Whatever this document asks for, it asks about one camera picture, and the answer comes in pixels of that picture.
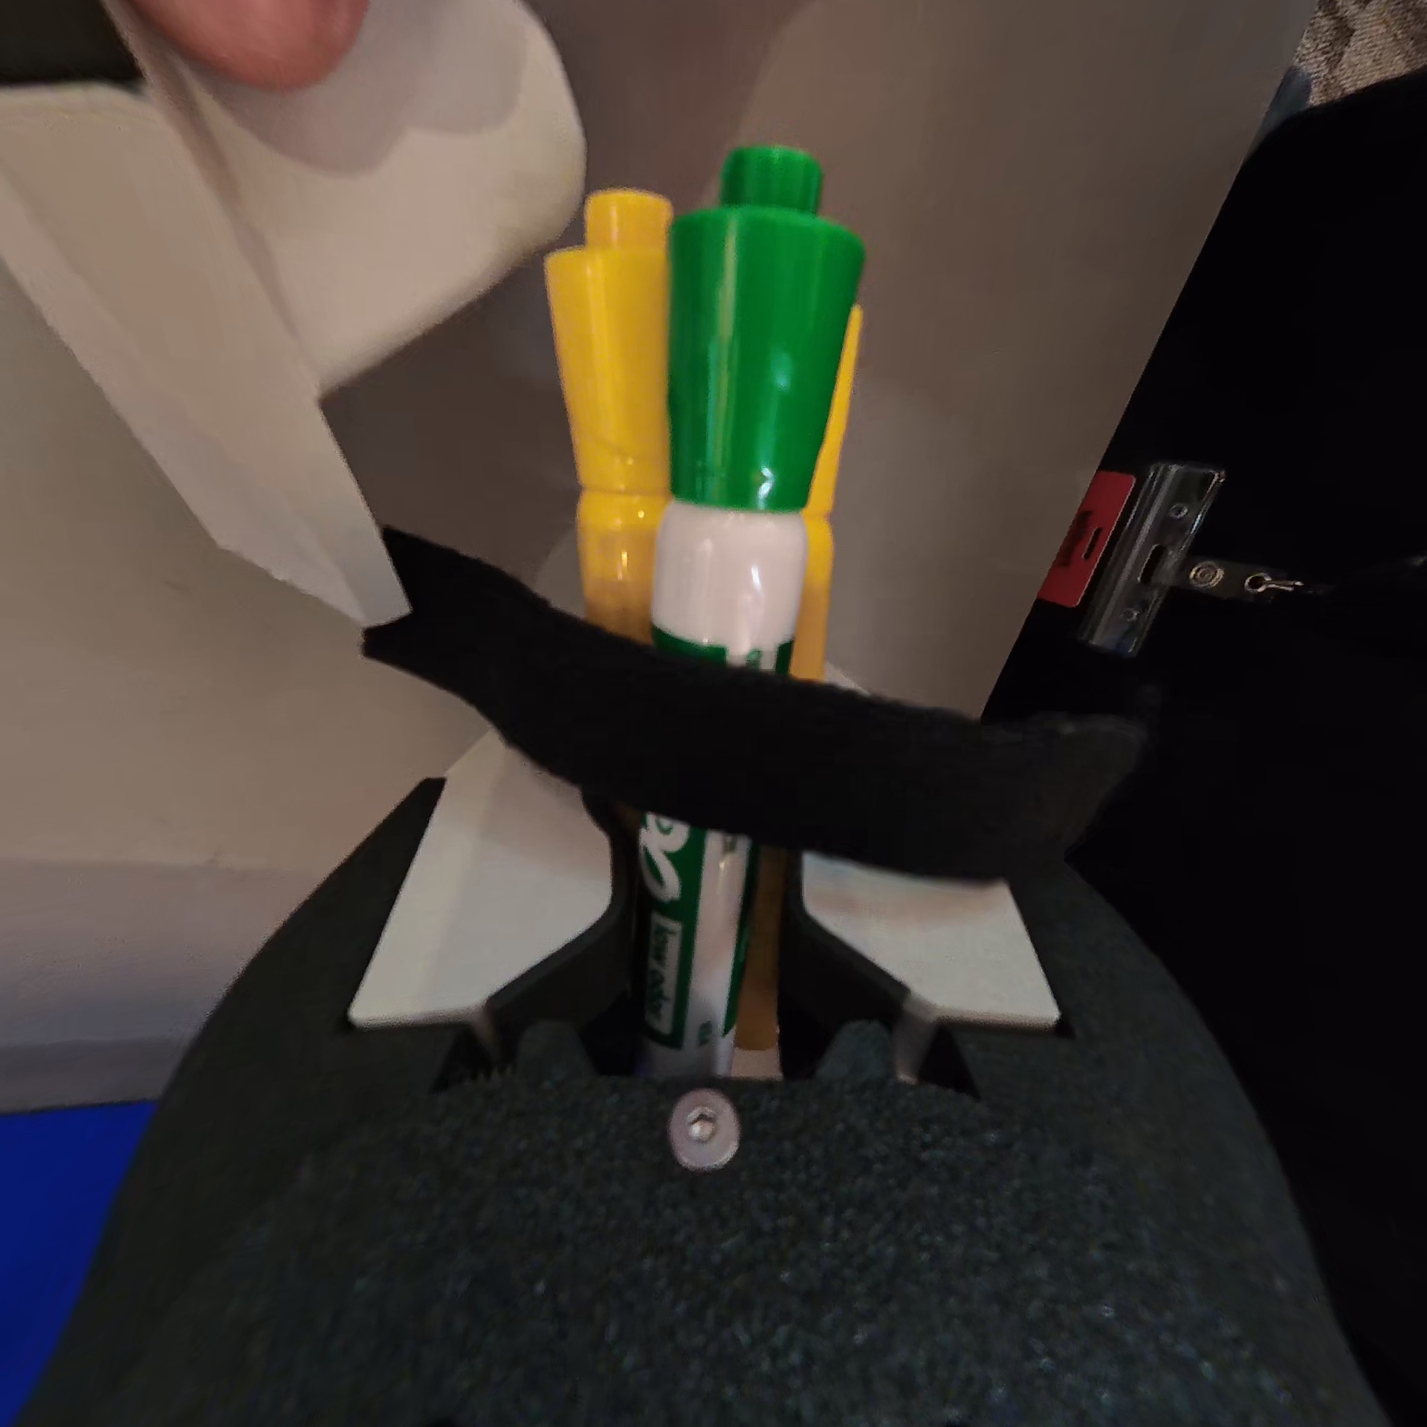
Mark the green capped whiteboard marker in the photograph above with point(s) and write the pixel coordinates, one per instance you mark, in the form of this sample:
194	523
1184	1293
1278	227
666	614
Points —
758	367

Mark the person's black clothing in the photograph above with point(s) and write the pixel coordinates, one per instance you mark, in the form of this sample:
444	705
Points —
1281	892

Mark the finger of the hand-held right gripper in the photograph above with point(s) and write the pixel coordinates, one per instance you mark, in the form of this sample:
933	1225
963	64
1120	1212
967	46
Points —
446	223
188	367

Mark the yellow marker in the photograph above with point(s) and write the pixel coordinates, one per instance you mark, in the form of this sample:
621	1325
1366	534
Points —
612	367
834	479

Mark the clear badge holder clip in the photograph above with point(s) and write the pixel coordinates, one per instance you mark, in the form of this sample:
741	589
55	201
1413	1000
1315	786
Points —
1153	557

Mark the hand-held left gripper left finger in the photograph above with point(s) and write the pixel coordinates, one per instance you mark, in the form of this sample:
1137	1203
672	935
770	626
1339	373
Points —
478	892

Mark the person's right hand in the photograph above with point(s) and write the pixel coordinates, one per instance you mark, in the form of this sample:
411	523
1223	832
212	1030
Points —
255	33

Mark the blue plastic bin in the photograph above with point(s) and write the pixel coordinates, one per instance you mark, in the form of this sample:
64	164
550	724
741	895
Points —
55	1249

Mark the red card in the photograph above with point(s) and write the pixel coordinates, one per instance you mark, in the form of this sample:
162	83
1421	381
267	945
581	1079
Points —
1086	541

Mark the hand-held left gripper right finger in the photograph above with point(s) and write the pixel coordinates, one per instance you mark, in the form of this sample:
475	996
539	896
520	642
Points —
947	947

